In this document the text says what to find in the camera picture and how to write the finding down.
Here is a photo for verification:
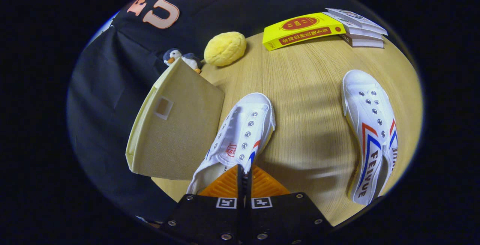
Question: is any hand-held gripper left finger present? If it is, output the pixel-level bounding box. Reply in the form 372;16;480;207
159;164;245;245

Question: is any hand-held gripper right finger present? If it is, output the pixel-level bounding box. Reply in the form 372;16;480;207
244;164;334;245

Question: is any beige fabric storage box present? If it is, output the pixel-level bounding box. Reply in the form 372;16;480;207
126;57;225;180

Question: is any white canvas shoe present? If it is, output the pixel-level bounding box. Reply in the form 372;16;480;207
341;69;399;206
186;93;276;195

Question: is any penguin plush toy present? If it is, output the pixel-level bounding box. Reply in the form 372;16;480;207
163;48;203;74

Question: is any yellow bread plush toy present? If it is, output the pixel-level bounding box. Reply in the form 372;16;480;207
204;32;247;67

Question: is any yellow book with red label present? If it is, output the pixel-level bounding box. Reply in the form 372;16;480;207
262;12;346;51

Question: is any plain white book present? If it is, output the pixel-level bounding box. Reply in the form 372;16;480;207
339;33;385;48
322;12;384;41

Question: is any white book with illustrated cover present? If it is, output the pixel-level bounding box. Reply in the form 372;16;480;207
325;8;389;36

